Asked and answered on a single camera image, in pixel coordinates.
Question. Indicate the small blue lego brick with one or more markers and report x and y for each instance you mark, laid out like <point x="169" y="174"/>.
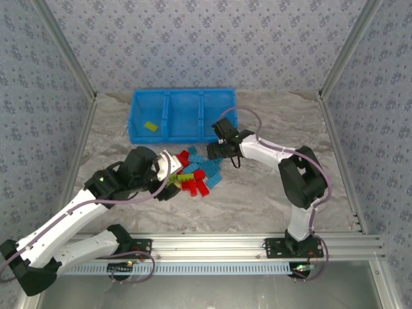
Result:
<point x="192" y="150"/>

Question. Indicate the small red lego brick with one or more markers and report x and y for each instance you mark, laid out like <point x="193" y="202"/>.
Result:
<point x="199" y="174"/>

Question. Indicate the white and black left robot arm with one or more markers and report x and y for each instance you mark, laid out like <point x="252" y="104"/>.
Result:
<point x="64" y="222"/>

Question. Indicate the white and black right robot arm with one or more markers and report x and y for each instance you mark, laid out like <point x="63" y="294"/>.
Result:
<point x="264" y="151"/>

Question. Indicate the green lego brick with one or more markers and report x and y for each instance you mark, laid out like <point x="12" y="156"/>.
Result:
<point x="172" y="178"/>
<point x="186" y="177"/>

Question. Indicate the flat green lego plate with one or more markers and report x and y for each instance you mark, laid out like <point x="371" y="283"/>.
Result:
<point x="151" y="126"/>

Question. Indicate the blue three-compartment plastic bin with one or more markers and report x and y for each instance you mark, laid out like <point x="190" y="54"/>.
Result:
<point x="183" y="116"/>

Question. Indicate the small electronics board with LED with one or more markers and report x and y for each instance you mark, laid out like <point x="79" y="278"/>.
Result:
<point x="301" y="271"/>
<point x="120" y="270"/>

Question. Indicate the aluminium side rail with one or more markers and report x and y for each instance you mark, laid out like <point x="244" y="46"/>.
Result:
<point x="80" y="145"/>
<point x="341" y="161"/>

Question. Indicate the aluminium front mounting rail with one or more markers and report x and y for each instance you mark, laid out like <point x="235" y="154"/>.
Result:
<point x="209" y="246"/>

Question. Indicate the aluminium frame post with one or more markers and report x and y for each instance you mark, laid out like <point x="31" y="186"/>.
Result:
<point x="351" y="48"/>
<point x="64" y="48"/>

